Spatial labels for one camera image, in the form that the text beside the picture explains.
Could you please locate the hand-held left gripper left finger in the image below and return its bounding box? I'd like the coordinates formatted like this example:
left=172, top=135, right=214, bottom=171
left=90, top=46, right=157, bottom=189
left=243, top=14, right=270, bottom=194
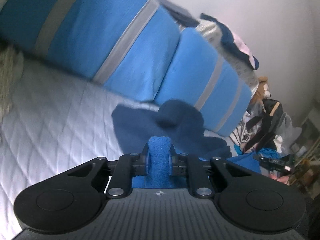
left=67, top=142, right=150, bottom=198

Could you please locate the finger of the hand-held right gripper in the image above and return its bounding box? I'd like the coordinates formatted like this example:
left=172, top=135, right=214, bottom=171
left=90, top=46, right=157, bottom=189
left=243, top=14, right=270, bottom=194
left=253, top=154, right=277, bottom=169

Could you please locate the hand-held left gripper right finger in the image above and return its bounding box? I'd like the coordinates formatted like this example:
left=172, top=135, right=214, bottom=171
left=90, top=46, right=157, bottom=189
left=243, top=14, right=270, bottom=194
left=171, top=147, right=252, bottom=197

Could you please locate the blue fleece hoodie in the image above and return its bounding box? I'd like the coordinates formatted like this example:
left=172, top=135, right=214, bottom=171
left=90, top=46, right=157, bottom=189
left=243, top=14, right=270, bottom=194
left=111, top=100, right=262, bottom=189

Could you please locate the bright blue cloth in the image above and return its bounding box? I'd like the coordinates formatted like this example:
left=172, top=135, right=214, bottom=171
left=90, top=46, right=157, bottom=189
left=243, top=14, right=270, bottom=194
left=235, top=146, right=279, bottom=163

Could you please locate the cluttered shelf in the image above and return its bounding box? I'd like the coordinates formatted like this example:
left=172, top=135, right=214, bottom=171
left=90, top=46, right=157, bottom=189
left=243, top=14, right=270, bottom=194
left=291, top=107, right=320, bottom=188

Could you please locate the black bag with pink trim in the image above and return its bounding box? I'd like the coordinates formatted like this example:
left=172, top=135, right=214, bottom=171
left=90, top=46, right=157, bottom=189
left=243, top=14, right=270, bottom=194
left=244, top=99, right=284, bottom=153

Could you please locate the black white striped cloth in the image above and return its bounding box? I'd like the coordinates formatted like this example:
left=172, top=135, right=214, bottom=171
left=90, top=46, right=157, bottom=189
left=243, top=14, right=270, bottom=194
left=229, top=112, right=253, bottom=145

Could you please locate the brown plush toy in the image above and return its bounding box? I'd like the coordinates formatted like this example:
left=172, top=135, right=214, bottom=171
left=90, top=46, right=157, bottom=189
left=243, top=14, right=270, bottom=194
left=250, top=76, right=273, bottom=105

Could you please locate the white quilted bed sheet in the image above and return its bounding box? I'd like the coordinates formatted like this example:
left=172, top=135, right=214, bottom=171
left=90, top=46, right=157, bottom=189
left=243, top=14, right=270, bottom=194
left=0, top=60, right=240, bottom=240

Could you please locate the blue grey-striped pillow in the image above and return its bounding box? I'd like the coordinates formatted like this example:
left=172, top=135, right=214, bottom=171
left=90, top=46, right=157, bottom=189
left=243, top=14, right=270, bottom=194
left=0, top=0, right=180, bottom=103
left=154, top=27, right=252, bottom=138

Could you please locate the pink cloth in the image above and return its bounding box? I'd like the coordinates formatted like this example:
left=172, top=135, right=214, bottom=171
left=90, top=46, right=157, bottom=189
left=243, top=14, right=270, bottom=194
left=229, top=30, right=257, bottom=65

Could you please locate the navy cloth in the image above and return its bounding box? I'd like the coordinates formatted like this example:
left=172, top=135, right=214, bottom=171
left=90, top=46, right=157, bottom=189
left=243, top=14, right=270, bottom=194
left=200, top=14, right=260, bottom=70

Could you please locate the dark striped cloth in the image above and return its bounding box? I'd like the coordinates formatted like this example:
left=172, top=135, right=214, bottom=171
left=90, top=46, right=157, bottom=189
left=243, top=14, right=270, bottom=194
left=157, top=0, right=200, bottom=29

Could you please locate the beige fuzzy knitted blanket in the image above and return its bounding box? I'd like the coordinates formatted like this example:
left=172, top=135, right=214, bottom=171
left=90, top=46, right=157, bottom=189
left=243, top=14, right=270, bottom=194
left=0, top=47, right=24, bottom=140

